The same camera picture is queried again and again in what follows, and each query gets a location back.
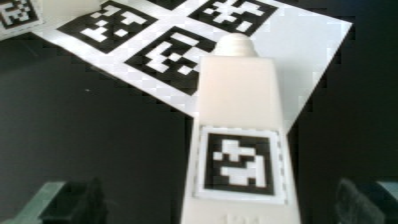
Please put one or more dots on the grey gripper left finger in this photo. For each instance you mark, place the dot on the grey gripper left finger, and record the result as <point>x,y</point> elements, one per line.
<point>68,203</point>

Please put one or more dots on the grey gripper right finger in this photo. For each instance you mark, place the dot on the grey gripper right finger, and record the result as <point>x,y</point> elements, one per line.
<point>367,201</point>

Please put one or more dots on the white desk leg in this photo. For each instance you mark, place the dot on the white desk leg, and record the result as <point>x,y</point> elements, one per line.
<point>241,185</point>
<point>20,17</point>

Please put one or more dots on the printed marker sheet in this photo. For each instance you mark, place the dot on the printed marker sheet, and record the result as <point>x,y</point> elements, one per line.
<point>143,38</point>

